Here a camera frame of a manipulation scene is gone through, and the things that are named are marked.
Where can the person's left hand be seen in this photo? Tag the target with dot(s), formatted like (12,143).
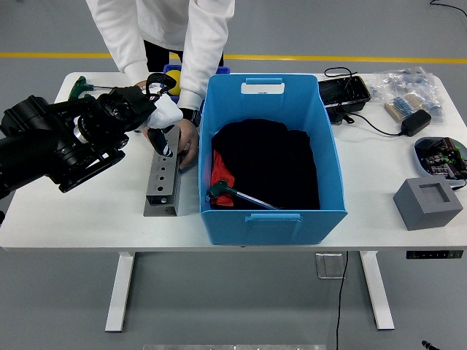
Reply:
(189,140)

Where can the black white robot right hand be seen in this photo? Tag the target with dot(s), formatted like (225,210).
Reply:
(428,345)

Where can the person's right hand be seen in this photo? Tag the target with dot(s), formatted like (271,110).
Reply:
(141,84)

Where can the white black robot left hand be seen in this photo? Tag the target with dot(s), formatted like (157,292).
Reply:
(166,113)

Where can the grey metal tool stand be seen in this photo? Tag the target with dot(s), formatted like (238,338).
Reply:
(160,189)

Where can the person's right forearm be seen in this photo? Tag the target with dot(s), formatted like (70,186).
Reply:
(131,62)

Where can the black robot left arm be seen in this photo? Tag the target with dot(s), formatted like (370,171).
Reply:
(44,146)

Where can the person's left forearm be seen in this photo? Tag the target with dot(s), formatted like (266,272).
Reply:
(198,73)

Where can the large light blue box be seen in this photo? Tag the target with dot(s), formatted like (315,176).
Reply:
(273,229)

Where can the black wristwatch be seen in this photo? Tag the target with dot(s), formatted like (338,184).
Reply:
(195,117)

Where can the yellow lemon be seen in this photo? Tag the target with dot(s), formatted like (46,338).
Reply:
(174,82)

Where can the red cloth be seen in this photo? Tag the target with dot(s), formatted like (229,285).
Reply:
(220,167)

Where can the person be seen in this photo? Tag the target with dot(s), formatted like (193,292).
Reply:
(164,22)

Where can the small dark blue bin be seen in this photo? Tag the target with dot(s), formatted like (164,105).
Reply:
(223,70)

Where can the white table leg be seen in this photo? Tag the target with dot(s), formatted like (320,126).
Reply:
(120,291)
(377,291)

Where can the black cloth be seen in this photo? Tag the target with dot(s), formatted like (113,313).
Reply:
(270,164)

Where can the black table control panel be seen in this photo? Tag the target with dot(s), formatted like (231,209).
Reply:
(434,254)

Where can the metal floor plate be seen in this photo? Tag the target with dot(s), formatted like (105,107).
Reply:
(328,266)

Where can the grey block with square recess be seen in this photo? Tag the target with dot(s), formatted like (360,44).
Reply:
(419,215)

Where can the black plastic tray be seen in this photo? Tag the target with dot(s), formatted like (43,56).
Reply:
(343,93)

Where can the light blue dish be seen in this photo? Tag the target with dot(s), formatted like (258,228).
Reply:
(419,164)

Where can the resistor tape bundle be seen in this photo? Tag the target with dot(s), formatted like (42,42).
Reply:
(403,106)

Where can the black power adapter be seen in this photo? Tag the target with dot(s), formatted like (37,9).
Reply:
(416,123)

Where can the clear bag of parts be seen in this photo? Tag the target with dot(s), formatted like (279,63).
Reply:
(405,82)

